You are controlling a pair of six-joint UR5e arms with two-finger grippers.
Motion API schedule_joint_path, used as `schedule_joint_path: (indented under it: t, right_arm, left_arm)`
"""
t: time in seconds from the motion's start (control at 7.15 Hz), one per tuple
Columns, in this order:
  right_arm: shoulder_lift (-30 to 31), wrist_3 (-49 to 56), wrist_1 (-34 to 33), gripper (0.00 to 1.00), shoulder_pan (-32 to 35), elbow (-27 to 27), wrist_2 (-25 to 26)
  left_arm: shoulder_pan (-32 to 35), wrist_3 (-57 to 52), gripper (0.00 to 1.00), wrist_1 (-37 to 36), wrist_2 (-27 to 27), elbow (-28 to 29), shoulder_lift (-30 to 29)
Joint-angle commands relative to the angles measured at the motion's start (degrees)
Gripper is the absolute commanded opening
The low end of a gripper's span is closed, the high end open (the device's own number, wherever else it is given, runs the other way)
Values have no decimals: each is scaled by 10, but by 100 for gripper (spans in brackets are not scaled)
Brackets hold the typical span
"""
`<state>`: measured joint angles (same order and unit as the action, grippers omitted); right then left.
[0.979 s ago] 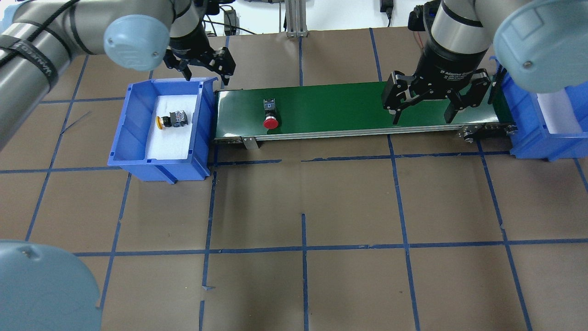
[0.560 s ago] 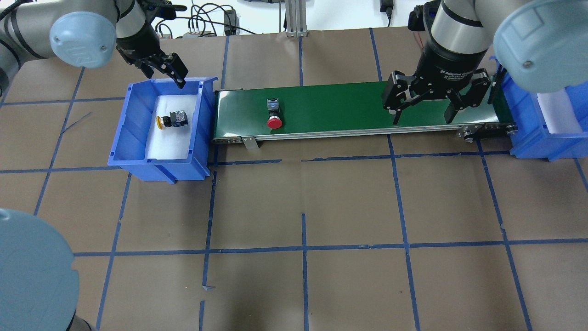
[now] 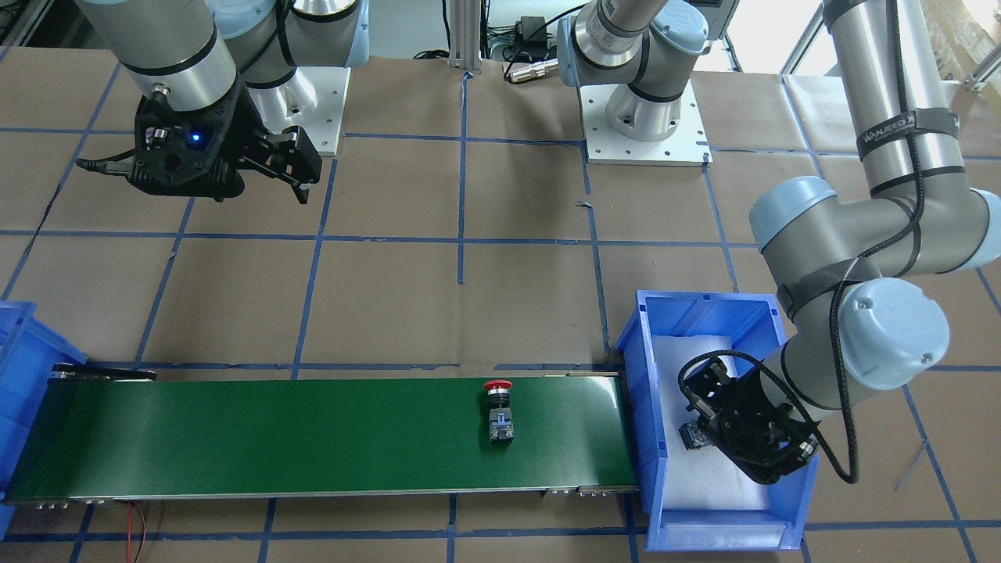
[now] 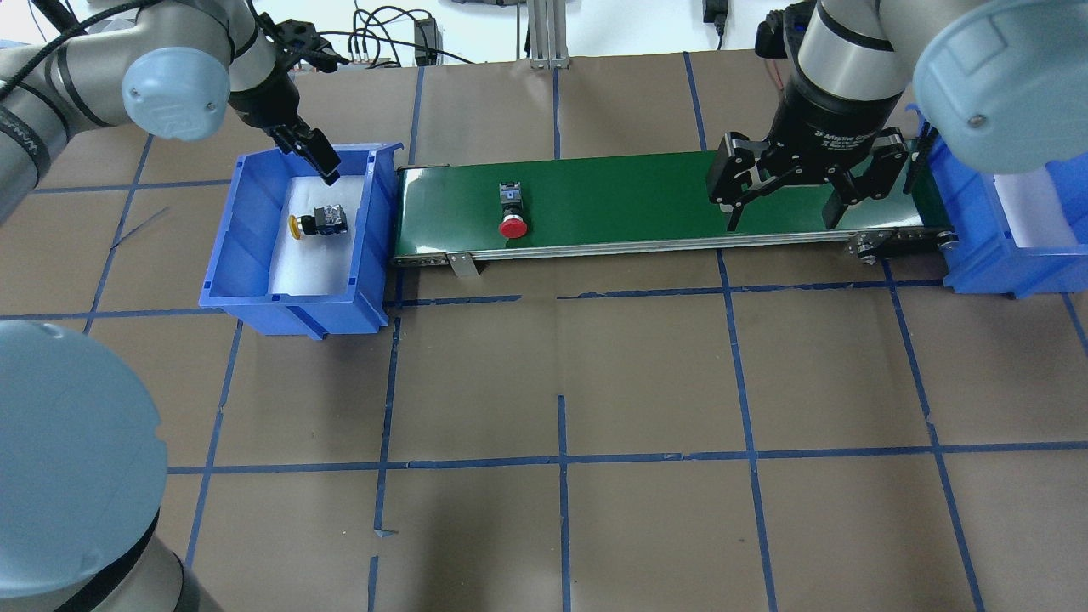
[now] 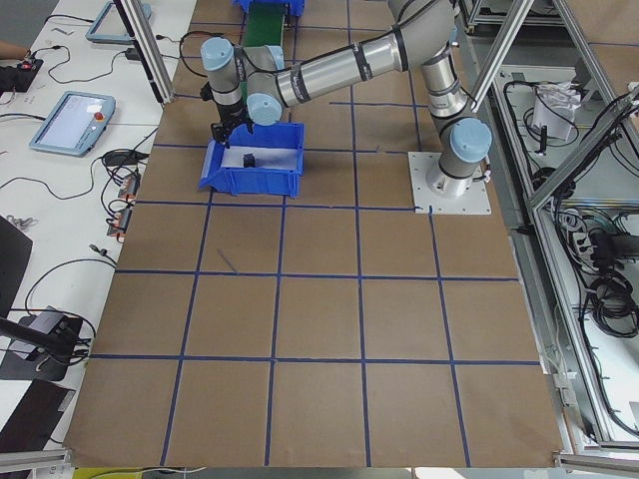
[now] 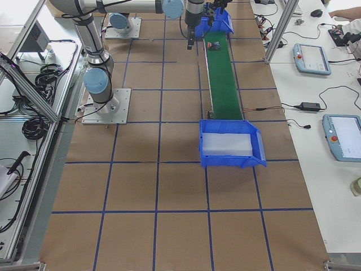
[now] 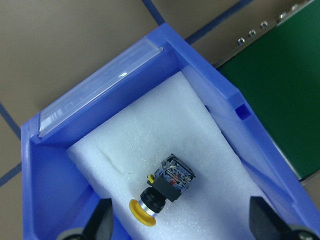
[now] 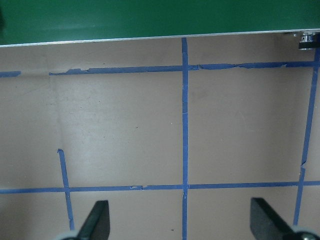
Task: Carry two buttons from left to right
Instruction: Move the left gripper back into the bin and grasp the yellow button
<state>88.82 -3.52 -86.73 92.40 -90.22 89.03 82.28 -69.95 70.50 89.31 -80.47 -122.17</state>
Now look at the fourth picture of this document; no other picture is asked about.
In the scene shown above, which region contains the left blue bin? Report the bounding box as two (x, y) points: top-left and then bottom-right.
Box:
(198, 142), (403, 340)

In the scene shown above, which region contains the white foam pad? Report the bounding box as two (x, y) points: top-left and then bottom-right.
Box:
(994, 167), (1078, 248)
(268, 175), (364, 296)

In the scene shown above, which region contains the right blue bin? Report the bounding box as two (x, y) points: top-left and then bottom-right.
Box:
(927, 136), (1087, 298)

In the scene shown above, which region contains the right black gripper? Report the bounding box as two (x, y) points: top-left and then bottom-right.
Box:
(705, 65), (908, 232)

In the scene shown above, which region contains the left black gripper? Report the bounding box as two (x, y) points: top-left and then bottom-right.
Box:
(228, 17), (341, 186)

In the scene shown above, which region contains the blue bin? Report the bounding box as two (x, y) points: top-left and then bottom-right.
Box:
(927, 136), (1087, 298)
(198, 142), (403, 340)

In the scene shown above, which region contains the green conveyor belt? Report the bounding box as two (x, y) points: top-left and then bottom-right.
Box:
(392, 151), (957, 274)

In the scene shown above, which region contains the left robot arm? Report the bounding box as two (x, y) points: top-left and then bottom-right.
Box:
(1, 1), (343, 611)

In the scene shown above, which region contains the red push button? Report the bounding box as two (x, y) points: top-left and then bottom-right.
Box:
(498, 182), (529, 240)

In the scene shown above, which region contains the yellow push button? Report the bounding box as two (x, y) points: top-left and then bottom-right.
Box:
(287, 205), (349, 241)

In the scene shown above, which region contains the white foam pad right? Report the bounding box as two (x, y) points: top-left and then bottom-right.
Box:
(994, 167), (1078, 248)

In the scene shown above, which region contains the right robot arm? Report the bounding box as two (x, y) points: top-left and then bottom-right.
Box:
(706, 1), (1087, 231)

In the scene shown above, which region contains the black power adapter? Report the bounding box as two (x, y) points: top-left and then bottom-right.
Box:
(413, 17), (442, 68)

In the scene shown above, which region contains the aluminium frame post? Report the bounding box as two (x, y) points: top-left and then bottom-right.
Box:
(526, 0), (570, 70)

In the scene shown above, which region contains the white foam pad left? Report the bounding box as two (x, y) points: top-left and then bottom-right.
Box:
(268, 175), (364, 296)

